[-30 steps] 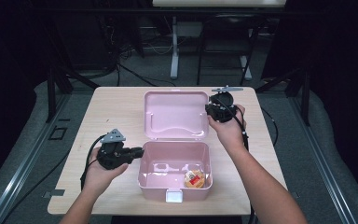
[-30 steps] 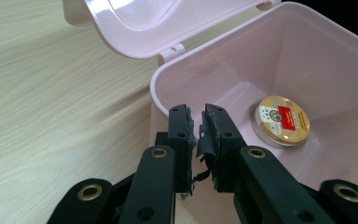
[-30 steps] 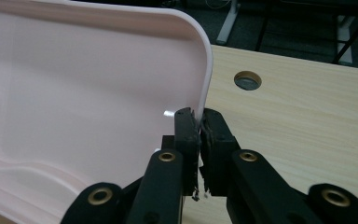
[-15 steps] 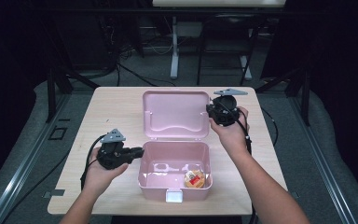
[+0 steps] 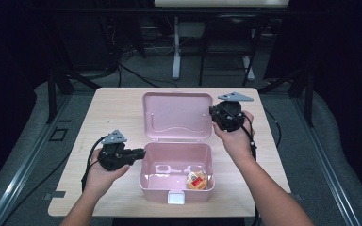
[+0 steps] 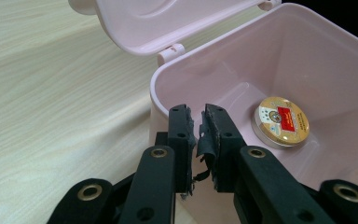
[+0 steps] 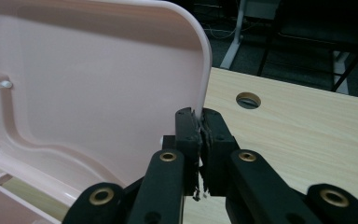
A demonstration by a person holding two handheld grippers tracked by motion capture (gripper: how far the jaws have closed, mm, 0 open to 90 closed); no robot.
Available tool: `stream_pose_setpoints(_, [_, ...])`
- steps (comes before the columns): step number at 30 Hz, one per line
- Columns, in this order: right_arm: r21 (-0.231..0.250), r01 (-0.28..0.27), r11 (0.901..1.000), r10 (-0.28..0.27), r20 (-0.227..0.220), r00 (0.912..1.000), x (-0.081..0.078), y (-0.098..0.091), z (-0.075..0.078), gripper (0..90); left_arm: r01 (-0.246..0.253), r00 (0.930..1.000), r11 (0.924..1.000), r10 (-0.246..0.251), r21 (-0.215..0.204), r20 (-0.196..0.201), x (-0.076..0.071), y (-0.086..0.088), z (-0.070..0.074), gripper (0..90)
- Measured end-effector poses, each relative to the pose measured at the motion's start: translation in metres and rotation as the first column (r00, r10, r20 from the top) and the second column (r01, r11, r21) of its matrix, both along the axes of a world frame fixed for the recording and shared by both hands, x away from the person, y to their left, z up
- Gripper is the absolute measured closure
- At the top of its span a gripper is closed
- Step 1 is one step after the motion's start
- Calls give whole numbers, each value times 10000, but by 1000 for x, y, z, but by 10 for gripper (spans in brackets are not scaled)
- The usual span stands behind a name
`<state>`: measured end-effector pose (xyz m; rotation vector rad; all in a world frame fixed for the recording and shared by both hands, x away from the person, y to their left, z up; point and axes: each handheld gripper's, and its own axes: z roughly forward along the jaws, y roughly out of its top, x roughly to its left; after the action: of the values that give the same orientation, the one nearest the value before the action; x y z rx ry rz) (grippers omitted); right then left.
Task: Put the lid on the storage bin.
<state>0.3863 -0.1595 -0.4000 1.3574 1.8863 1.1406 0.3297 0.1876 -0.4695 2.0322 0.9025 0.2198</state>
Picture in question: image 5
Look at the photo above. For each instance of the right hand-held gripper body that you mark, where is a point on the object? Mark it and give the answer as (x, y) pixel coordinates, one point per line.
(231, 117)

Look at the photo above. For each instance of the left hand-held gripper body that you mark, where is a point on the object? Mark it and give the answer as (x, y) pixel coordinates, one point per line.
(114, 155)

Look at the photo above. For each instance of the pink plastic storage box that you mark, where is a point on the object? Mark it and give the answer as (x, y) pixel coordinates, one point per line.
(176, 116)

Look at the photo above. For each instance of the round orange snack packet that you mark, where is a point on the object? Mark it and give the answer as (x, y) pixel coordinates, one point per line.
(196, 181)

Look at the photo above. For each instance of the person's right hand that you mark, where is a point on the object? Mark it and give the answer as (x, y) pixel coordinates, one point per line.
(237, 142)

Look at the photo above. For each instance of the person's left hand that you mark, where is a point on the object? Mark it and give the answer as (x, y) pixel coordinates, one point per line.
(102, 180)

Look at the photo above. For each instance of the white desk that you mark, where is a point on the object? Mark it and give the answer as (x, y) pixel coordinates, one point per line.
(176, 47)

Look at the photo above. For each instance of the black metal stand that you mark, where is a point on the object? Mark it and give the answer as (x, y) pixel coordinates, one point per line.
(309, 100)
(52, 94)

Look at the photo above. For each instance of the black chair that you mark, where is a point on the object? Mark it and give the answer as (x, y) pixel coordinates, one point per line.
(229, 28)

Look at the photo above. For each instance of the grey table bracket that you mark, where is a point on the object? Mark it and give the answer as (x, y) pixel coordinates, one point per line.
(55, 195)
(298, 197)

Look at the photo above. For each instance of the metal floor rail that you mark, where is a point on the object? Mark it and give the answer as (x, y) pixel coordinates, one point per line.
(28, 163)
(326, 163)

